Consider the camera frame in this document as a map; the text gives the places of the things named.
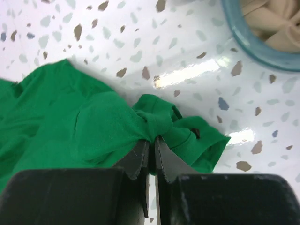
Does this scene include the beige crumpled shirt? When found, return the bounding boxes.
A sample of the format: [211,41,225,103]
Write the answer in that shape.
[240,0,300,53]

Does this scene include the teal plastic basket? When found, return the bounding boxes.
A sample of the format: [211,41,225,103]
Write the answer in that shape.
[221,0,300,72]

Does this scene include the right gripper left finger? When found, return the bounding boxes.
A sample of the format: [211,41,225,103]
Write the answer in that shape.
[0,140,150,225]

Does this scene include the green polo shirt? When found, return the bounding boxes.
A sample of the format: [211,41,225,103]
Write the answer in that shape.
[0,60,230,188]

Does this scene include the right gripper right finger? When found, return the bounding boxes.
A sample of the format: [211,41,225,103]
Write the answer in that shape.
[154,137,300,225]

